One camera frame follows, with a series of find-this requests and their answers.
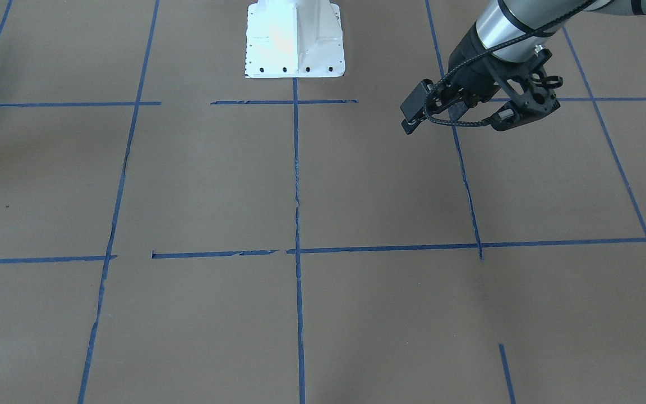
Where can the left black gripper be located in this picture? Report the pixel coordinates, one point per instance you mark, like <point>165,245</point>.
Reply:
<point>470,72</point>

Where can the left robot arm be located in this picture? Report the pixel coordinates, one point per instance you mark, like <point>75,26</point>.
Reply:
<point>514,31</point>

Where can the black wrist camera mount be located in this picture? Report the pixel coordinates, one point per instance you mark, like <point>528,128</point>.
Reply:
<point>530,90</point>

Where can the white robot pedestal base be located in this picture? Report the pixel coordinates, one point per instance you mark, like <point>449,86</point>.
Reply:
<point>294,39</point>

